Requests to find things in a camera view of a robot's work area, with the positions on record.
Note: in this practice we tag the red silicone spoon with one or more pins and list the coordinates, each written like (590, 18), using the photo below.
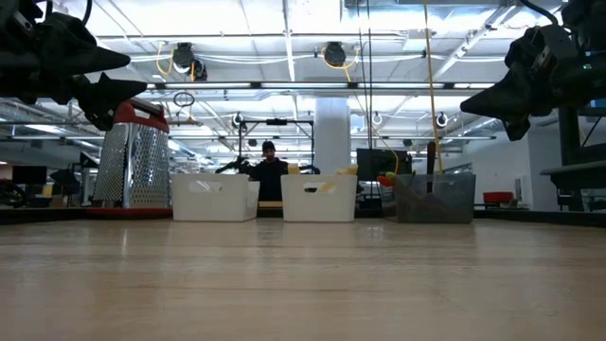
(384, 181)

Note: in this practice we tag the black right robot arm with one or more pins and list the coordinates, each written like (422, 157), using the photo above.
(587, 19)

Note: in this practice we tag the grey translucent plastic bin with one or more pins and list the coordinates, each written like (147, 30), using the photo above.
(440, 203)

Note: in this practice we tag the black aluminium table frame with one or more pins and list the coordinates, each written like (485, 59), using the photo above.
(544, 217)

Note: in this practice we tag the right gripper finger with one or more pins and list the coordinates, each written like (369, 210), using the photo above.
(517, 129)
(502, 99)

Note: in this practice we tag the grey desk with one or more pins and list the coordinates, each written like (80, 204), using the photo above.
(577, 173)

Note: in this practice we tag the dark wooden spoon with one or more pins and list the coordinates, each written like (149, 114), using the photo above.
(431, 161)

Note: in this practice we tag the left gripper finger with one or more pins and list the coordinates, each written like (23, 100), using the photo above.
(111, 97)
(90, 54)

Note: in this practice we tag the computer monitor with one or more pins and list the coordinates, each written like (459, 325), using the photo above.
(597, 103)

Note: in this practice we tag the red seat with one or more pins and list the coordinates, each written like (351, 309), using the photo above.
(498, 196)

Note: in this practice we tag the white plastic bin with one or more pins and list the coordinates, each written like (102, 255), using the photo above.
(213, 203)
(317, 208)

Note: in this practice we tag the dark background monitor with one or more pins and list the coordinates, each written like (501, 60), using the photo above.
(379, 161)

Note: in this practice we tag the person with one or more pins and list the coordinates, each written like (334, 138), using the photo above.
(270, 177)

